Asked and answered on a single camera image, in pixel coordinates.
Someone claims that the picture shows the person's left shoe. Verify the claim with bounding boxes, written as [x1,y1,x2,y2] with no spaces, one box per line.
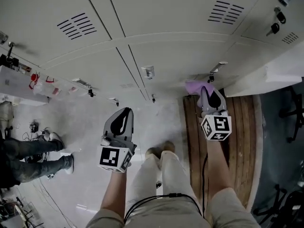
[145,147,162,162]

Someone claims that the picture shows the black cable with connector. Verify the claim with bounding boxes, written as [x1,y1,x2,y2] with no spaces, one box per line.
[123,192,203,224]

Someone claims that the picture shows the person's beige trousers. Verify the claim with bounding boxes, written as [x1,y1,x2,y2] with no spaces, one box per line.
[127,151,198,200]

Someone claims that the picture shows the person's right forearm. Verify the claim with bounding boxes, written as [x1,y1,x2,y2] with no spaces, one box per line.
[206,139,235,199]

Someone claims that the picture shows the grey metal locker cabinet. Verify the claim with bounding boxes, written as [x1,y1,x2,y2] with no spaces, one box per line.
[0,0,304,105]

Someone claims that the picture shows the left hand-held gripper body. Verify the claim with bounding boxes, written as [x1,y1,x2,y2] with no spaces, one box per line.
[96,136,138,174]

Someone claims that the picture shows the person's shoe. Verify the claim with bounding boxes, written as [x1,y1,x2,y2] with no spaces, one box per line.
[161,140,176,153]
[145,147,162,162]

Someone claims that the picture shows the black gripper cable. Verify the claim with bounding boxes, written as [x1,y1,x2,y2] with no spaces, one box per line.
[201,152,209,219]

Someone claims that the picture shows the red label water bottles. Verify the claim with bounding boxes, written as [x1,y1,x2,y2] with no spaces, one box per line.
[28,71,79,97]

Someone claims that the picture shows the person's right shoe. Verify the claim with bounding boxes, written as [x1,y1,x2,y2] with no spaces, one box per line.
[161,140,176,153]

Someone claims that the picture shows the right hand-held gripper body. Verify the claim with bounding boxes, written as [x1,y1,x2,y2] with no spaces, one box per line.
[200,108,233,142]

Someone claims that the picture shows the person's left forearm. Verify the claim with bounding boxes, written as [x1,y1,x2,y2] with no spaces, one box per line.
[99,171,129,219]

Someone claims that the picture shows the white cardboard box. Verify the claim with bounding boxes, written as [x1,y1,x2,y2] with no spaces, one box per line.
[0,64,51,104]

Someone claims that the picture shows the person's grey t-shirt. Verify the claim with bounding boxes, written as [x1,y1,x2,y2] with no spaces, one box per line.
[85,188,262,228]

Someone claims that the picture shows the wooden platform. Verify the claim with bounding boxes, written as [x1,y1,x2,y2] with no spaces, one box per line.
[182,94,262,210]

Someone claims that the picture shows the purple cloth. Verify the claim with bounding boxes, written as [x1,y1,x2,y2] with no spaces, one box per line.
[185,80,214,97]

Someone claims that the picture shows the black office chair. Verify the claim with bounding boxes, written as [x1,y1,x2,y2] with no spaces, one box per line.
[278,84,304,144]
[251,183,304,226]

